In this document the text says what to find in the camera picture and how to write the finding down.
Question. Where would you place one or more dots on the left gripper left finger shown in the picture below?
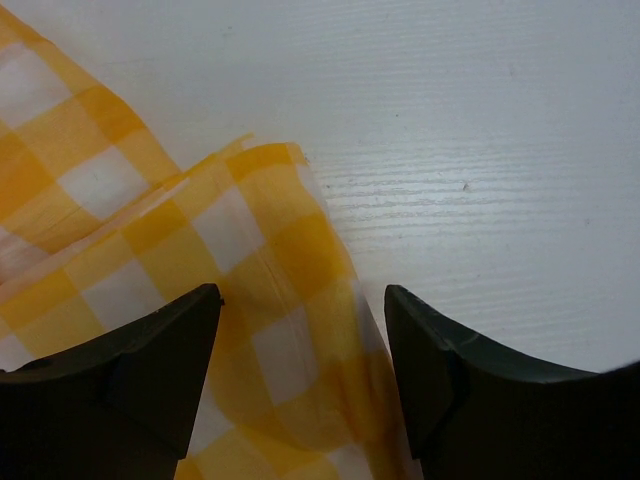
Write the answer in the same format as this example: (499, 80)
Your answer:
(120, 406)

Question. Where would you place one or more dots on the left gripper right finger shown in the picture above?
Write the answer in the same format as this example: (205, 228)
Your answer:
(477, 409)

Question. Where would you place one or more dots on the yellow white checkered cloth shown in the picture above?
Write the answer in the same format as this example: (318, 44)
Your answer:
(100, 227)

